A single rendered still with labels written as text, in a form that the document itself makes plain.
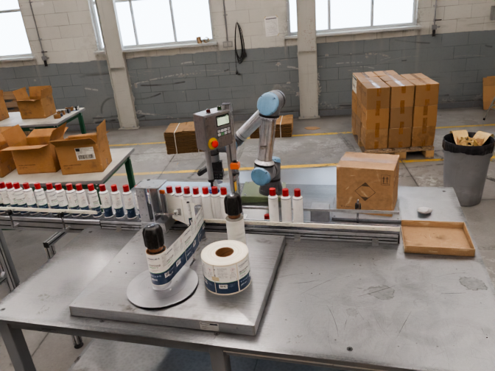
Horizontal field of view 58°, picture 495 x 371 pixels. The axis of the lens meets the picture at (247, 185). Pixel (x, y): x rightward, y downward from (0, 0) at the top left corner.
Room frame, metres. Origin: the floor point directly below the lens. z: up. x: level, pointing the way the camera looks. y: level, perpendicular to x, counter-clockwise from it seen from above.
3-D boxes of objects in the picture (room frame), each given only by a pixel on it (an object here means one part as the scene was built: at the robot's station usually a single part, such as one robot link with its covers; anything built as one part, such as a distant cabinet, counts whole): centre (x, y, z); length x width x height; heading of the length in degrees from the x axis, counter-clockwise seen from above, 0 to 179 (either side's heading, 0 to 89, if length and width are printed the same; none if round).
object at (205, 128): (2.24, 0.15, 1.38); 0.17 x 0.10 x 0.19; 129
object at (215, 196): (2.17, 0.18, 0.98); 0.05 x 0.05 x 0.20
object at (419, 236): (1.85, -0.89, 0.85); 0.30 x 0.26 x 0.04; 74
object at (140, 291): (1.60, 0.40, 0.89); 0.31 x 0.31 x 0.01
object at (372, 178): (2.26, -0.67, 0.99); 0.30 x 0.24 x 0.27; 64
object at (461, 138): (3.91, -2.14, 0.50); 0.42 x 0.41 x 0.28; 83
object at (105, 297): (1.74, 0.31, 0.86); 0.80 x 0.67 x 0.05; 74
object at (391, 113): (5.64, -1.95, 0.45); 1.20 x 0.84 x 0.89; 174
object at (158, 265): (1.60, 0.40, 1.04); 0.09 x 0.09 x 0.29
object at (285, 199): (2.06, -0.19, 0.98); 0.05 x 0.05 x 0.20
